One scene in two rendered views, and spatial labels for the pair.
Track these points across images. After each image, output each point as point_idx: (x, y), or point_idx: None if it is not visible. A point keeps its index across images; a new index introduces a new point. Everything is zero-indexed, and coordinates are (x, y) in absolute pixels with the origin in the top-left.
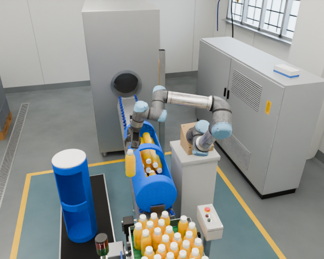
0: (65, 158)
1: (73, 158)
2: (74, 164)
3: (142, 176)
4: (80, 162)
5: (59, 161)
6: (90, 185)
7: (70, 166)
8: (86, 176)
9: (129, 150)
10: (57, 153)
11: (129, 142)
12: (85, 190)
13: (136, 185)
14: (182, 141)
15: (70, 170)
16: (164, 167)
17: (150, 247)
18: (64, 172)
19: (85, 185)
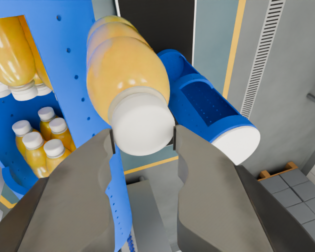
0: (238, 149)
1: (225, 151)
2: (228, 135)
3: (53, 41)
4: (216, 142)
5: (248, 141)
6: (176, 114)
7: (235, 131)
8: (192, 122)
9: (148, 132)
10: (246, 157)
11: (215, 248)
12: (187, 100)
13: (81, 7)
14: None
15: (232, 123)
16: (2, 138)
17: None
18: (240, 118)
19: (190, 107)
